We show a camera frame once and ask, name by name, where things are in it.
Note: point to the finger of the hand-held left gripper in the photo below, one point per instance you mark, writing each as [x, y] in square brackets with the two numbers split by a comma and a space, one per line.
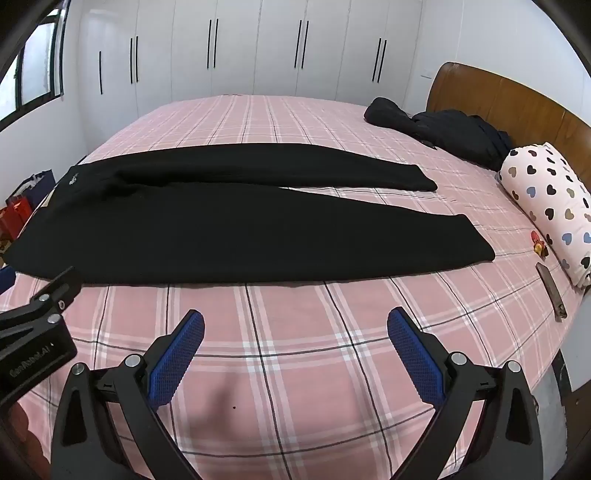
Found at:
[44, 309]

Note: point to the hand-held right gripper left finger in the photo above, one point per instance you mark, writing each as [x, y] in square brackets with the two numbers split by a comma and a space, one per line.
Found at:
[178, 357]

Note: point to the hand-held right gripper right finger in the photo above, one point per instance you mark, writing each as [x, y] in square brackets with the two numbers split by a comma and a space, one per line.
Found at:
[415, 362]

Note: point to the black pants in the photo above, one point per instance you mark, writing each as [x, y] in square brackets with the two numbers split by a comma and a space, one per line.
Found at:
[231, 230]

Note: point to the red gift bag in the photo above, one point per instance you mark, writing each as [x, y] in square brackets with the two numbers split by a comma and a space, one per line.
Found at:
[14, 217]

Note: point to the pink plaid bed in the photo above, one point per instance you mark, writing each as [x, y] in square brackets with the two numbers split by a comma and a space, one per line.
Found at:
[300, 346]

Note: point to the brown folding tool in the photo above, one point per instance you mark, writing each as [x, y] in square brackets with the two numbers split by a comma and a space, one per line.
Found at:
[551, 290]

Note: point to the small red toy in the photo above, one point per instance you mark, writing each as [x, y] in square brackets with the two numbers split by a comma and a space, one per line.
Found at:
[538, 242]

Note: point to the heart print rolled blanket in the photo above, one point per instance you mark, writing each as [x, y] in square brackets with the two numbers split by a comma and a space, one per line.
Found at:
[549, 198]

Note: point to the black jacket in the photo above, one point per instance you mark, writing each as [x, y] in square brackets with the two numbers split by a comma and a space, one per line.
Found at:
[461, 131]

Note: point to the dark framed window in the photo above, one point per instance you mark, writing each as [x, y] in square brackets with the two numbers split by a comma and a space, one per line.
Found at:
[37, 64]

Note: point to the brown wooden headboard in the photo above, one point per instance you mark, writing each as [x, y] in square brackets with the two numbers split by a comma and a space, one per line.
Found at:
[508, 99]

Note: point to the white wardrobe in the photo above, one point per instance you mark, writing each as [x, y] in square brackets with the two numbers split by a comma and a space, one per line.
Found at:
[254, 46]

